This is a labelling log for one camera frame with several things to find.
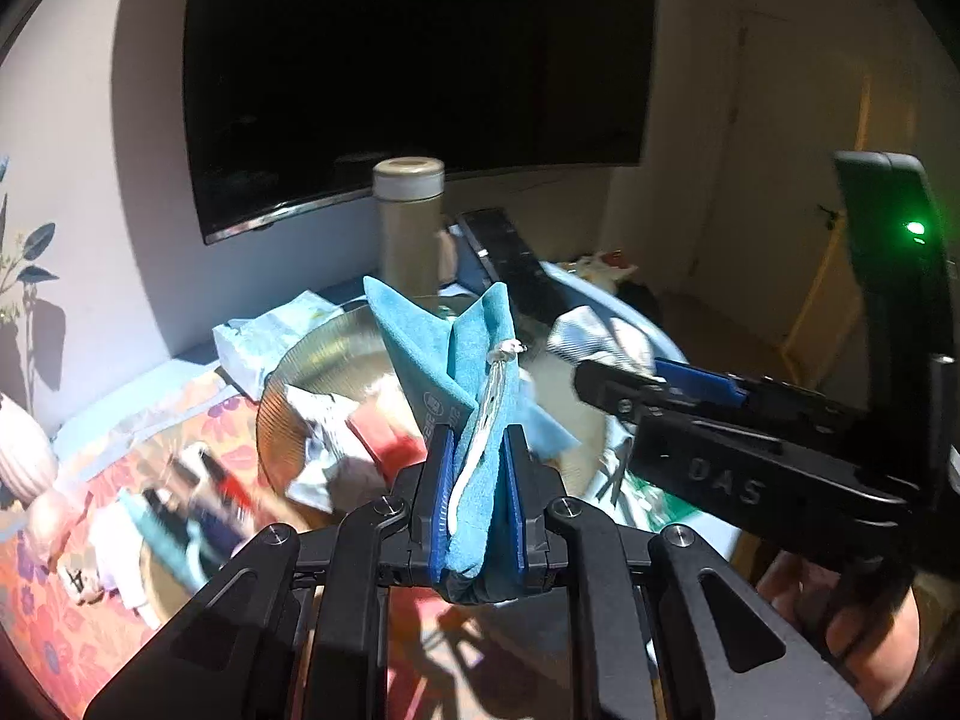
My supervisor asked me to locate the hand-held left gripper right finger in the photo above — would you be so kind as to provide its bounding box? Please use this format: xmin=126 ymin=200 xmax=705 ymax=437
xmin=504 ymin=424 xmax=875 ymax=720

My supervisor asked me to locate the grey striped cloth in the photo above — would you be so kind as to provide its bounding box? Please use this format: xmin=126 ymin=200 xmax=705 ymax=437
xmin=546 ymin=306 xmax=657 ymax=376

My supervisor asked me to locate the black remote control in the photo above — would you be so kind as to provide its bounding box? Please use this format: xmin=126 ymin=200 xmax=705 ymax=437
xmin=456 ymin=208 xmax=571 ymax=323

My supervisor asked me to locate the light blue wipes packet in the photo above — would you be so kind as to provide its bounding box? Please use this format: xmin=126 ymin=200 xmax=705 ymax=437
xmin=283 ymin=382 xmax=383 ymax=511

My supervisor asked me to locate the peach soft ball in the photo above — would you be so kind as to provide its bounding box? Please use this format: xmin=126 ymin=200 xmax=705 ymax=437
xmin=28 ymin=491 xmax=85 ymax=548

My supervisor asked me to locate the light blue tissue pack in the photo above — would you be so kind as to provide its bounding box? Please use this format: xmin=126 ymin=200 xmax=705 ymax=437
xmin=214 ymin=291 xmax=342 ymax=395

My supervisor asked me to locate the red soft item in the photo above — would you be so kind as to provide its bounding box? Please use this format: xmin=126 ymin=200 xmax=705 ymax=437
xmin=349 ymin=405 xmax=428 ymax=481

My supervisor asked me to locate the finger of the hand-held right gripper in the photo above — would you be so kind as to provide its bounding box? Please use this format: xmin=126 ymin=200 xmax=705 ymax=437
xmin=656 ymin=358 xmax=826 ymax=410
xmin=574 ymin=358 xmax=672 ymax=428

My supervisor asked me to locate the white ribbed vase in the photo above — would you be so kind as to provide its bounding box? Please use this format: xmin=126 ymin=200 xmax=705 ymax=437
xmin=0 ymin=390 xmax=59 ymax=503

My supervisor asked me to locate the blue and white flower bouquet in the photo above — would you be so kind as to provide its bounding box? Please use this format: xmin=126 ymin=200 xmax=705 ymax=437
xmin=0 ymin=154 xmax=59 ymax=323

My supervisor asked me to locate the beige thermos bottle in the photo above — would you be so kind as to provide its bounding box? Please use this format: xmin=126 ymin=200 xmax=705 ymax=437
xmin=373 ymin=156 xmax=447 ymax=297

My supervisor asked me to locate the person's right hand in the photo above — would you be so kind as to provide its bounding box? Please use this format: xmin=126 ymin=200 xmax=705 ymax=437
xmin=754 ymin=547 xmax=923 ymax=717

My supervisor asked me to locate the teal cloth pouch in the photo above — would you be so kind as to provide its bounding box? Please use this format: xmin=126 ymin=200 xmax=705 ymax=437
xmin=364 ymin=275 xmax=578 ymax=605

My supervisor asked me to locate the black television screen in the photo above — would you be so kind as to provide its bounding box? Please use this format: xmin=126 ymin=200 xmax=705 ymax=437
xmin=182 ymin=0 xmax=659 ymax=245

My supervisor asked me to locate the green printed packet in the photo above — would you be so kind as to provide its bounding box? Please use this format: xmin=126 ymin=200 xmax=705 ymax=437
xmin=592 ymin=442 xmax=702 ymax=530

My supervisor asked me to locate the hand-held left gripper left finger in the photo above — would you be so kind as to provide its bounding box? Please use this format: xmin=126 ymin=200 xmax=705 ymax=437
xmin=86 ymin=424 xmax=458 ymax=720

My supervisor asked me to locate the blue tape roll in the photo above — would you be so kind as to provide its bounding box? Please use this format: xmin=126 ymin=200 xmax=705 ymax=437
xmin=124 ymin=495 xmax=215 ymax=593

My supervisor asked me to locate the gold metal basin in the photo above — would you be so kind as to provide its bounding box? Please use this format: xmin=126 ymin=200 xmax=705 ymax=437
xmin=255 ymin=296 xmax=638 ymax=518

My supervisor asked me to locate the cream door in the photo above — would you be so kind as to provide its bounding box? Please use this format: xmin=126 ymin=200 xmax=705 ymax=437
xmin=780 ymin=75 xmax=923 ymax=391

